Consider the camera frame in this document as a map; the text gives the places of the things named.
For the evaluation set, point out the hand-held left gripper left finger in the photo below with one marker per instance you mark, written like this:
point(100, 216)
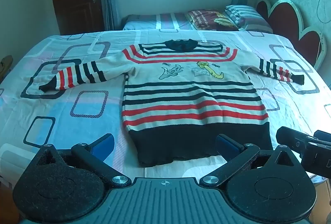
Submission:
point(104, 145)

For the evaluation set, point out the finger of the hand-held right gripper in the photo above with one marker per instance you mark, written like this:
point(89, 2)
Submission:
point(324, 136)
point(289, 138)

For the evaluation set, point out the bed with patterned sheet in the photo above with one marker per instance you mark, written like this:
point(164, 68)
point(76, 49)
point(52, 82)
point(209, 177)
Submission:
point(77, 123)

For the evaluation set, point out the striped knit sweater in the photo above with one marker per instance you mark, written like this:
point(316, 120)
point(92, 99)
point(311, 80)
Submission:
point(191, 99)

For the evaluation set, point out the bed with striped sheet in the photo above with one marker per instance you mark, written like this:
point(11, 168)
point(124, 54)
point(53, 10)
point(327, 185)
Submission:
point(144, 22)

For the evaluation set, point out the dark red printed pillow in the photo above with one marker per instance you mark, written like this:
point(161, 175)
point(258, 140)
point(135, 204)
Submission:
point(209, 19)

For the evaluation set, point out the grey striped pillow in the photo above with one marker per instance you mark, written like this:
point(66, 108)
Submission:
point(245, 15)

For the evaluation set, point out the red scalloped headboard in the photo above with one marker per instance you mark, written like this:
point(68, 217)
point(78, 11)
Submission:
point(287, 19)

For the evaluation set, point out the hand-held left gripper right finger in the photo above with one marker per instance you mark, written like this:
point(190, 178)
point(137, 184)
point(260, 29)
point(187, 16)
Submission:
point(227, 146)

